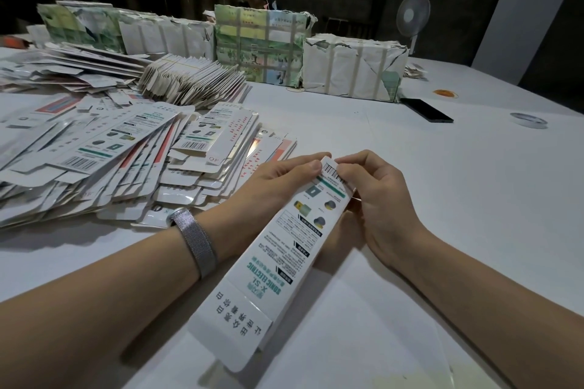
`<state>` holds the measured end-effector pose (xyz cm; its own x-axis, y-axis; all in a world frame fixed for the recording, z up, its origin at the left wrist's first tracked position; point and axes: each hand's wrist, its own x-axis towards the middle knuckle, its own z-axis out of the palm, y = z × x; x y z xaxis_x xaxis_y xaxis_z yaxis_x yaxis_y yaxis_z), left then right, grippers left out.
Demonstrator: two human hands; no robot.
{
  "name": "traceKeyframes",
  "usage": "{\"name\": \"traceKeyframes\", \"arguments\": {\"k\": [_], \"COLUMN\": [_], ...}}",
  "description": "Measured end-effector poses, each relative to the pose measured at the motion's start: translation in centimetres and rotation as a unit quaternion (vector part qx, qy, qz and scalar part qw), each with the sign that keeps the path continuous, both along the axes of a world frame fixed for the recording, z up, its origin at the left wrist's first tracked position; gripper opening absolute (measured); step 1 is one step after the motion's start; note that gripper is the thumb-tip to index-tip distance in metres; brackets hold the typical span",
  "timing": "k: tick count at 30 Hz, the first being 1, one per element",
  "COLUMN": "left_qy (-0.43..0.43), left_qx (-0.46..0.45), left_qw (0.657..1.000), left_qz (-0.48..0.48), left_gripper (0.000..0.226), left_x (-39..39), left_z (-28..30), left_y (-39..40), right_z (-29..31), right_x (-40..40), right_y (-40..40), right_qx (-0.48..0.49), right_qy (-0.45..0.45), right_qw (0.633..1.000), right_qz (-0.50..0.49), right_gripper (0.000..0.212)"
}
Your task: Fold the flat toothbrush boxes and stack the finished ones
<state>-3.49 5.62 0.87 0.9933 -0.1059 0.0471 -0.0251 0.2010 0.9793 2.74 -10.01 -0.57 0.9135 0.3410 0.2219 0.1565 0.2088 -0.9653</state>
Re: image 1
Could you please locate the person's right hand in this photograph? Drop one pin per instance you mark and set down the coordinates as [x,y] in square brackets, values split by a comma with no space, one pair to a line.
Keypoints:
[383,206]

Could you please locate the person's left hand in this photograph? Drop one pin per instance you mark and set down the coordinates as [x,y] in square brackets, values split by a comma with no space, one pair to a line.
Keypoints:
[265,193]

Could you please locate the toothbrush carton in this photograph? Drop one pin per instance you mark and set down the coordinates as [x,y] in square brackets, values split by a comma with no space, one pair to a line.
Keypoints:
[274,275]

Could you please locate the fanned stack of white cartons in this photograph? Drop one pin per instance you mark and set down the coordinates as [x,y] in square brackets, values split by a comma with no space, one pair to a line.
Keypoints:
[192,81]

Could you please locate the pile of cartons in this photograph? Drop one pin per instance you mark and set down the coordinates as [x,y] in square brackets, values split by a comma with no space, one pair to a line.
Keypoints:
[119,161]

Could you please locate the person's left forearm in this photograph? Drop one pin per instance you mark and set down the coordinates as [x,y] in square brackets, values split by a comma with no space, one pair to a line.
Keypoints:
[91,311]

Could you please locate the person's right forearm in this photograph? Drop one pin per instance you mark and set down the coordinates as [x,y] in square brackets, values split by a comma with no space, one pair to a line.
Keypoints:
[497,316]

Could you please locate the grey band wristwatch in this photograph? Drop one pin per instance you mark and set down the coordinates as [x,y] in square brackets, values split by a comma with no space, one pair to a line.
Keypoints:
[193,241]

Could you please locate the black smartphone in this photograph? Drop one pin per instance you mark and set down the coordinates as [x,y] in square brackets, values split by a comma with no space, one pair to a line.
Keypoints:
[426,110]

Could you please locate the small orange tape roll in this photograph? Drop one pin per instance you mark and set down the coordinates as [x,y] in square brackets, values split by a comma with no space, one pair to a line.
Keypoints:
[444,92]

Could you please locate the small white paper stack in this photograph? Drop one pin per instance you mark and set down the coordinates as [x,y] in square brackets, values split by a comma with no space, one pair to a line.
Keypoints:
[415,70]

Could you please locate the green printed wrapped bundle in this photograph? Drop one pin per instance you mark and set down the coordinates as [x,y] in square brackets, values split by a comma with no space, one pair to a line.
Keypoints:
[260,45]

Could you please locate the white tape roll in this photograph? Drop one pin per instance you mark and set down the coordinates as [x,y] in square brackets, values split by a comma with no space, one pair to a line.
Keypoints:
[515,119]

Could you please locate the dark wooden chair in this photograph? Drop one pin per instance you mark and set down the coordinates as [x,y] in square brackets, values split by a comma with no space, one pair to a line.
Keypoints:
[345,27]

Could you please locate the white standing fan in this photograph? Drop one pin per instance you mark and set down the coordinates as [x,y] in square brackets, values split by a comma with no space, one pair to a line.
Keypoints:
[412,12]

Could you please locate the row of white wrapped bundles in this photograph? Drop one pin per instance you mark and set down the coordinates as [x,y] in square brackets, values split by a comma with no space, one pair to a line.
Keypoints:
[128,33]

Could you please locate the white board panel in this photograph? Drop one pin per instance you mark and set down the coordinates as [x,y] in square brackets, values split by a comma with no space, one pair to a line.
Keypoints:
[527,15]

